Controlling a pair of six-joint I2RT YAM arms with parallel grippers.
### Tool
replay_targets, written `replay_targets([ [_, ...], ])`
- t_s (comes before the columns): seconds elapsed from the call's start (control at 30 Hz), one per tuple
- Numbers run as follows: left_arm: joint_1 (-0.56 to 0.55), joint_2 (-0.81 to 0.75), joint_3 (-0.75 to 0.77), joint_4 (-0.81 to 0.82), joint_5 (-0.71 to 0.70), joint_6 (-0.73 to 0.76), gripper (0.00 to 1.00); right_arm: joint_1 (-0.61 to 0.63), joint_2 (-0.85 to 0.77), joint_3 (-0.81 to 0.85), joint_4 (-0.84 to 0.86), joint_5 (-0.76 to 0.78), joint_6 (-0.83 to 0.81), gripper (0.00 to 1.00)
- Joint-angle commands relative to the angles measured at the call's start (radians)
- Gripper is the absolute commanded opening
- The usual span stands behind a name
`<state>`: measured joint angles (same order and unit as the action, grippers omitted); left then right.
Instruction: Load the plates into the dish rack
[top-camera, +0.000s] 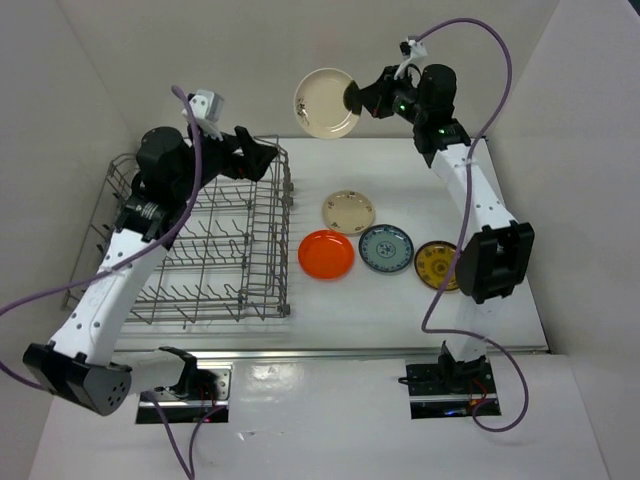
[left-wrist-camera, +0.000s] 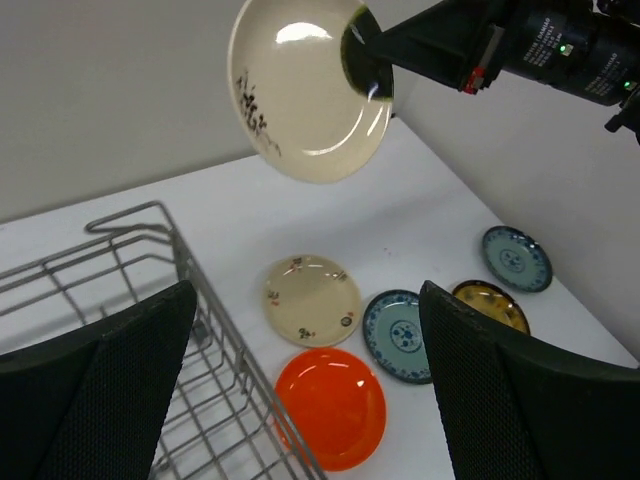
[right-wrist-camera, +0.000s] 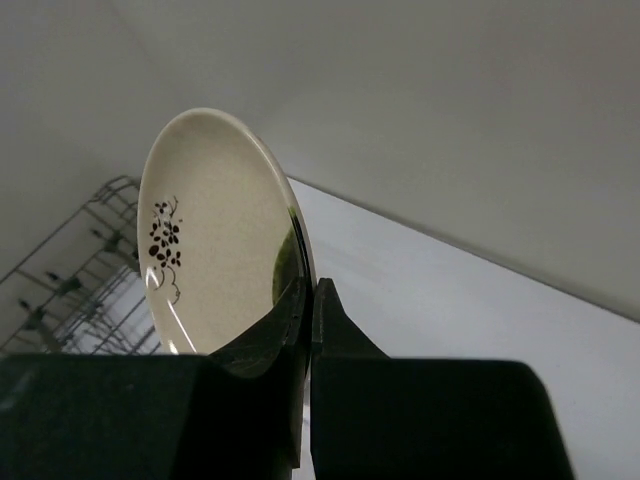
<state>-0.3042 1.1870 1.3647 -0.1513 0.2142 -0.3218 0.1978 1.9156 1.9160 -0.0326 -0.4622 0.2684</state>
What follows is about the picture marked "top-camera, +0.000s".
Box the blue patterned plate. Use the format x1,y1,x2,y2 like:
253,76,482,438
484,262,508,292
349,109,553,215
358,224,415,274

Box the grey wire dish rack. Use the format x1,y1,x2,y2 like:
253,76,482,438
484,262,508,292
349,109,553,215
61,133,296,330

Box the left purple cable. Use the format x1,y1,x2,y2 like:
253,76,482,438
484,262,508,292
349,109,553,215
0,84,221,480

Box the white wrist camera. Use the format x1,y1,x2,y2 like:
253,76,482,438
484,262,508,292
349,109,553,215
188,89,225,141
394,36,428,80

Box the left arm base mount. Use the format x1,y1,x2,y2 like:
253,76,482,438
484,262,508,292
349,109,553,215
151,362,233,425

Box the cream plate small motifs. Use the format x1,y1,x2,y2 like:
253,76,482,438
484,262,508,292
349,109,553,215
321,190,375,235

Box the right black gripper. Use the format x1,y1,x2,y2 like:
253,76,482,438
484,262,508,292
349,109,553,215
354,65,427,126

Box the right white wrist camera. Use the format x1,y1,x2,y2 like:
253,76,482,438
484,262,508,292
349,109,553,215
394,36,428,80

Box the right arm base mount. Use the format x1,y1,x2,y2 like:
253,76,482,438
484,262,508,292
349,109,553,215
397,363,501,420

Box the cream plate green patch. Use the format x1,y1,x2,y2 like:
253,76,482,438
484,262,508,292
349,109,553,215
293,68,359,140

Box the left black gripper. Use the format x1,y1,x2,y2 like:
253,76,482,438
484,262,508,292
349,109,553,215
173,121,278,200

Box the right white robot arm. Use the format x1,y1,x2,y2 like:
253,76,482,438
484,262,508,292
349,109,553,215
343,64,534,393

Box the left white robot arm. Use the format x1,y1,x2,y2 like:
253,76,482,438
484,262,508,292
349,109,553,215
23,126,279,416

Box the yellow patterned plate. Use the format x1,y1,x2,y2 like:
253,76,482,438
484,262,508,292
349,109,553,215
414,241,456,290

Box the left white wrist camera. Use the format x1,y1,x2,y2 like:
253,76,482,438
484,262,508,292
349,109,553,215
188,89,225,141

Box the orange plate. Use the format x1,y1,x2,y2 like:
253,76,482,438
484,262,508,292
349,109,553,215
297,230,355,281

